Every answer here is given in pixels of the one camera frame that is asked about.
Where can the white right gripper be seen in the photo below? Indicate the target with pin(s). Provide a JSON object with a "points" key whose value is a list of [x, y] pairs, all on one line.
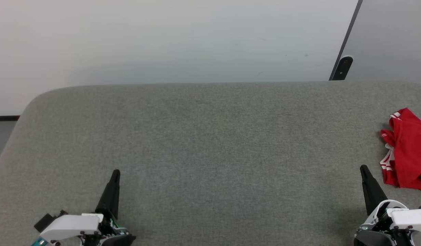
{"points": [[378, 232]]}

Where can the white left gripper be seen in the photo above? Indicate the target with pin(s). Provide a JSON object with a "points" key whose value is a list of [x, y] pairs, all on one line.
{"points": [[111, 235]]}

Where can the red and white basketball jersey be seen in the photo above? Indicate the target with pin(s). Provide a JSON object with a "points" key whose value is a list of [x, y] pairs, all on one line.
{"points": [[410, 153]]}

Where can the grey fabric sofa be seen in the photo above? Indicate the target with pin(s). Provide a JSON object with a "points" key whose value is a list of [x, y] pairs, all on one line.
{"points": [[210, 143]]}

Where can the black oval door stopper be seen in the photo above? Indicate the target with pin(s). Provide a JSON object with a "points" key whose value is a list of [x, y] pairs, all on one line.
{"points": [[343, 68]]}

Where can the black baseboard strip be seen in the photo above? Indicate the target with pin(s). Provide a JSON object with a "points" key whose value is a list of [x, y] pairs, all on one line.
{"points": [[5, 118]]}

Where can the black door frame strip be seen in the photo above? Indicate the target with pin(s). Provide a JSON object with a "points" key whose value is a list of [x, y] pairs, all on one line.
{"points": [[350, 24]]}

